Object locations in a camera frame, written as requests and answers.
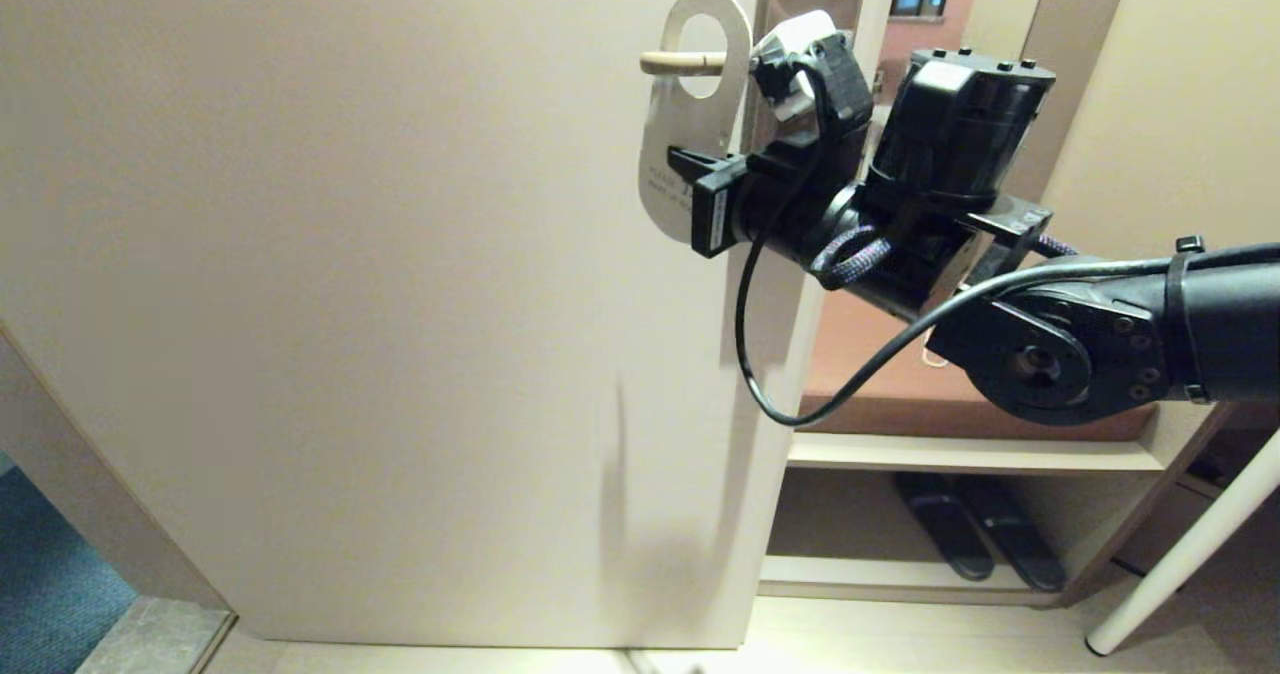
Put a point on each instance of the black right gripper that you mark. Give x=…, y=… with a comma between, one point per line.
x=790, y=209

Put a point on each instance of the blue and white door hanger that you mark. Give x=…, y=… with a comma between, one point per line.
x=690, y=119

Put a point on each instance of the beige room door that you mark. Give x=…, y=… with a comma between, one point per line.
x=350, y=354

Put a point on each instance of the brown bench seat cushion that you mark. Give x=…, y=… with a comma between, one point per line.
x=860, y=374

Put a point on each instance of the white bench seat board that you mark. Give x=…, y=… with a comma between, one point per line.
x=900, y=452

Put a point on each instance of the black slipper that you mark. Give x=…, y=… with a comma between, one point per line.
x=950, y=539
x=1025, y=554

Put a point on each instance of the white bench base board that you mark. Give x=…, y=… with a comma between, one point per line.
x=900, y=579

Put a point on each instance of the white table leg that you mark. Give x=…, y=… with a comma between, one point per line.
x=1180, y=559

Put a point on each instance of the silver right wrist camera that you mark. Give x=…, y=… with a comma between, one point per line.
x=790, y=34

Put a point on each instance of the black right camera mount bracket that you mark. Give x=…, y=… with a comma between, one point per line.
x=850, y=94

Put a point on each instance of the wall mirror brown frame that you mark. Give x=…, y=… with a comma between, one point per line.
x=1085, y=14

